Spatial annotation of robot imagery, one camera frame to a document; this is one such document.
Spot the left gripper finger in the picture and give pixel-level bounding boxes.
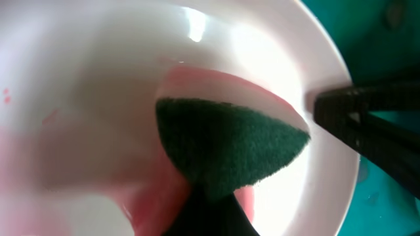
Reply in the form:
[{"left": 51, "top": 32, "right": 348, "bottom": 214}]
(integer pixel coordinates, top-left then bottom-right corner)
[{"left": 163, "top": 188, "right": 259, "bottom": 236}]

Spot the green pink sponge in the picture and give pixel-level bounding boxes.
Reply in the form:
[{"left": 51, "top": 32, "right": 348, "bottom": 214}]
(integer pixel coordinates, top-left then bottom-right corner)
[{"left": 155, "top": 66, "right": 310, "bottom": 203}]

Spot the teal plastic tray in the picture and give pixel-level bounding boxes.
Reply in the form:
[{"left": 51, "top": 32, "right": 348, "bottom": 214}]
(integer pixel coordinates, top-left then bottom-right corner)
[{"left": 303, "top": 0, "right": 419, "bottom": 236}]

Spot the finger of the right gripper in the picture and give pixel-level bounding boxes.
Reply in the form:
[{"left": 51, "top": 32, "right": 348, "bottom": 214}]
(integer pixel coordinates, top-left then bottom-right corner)
[{"left": 313, "top": 83, "right": 419, "bottom": 197}]

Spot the white plate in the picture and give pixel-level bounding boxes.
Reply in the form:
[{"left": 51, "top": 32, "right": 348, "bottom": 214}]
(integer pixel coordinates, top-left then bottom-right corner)
[{"left": 1, "top": 1, "right": 359, "bottom": 235}]

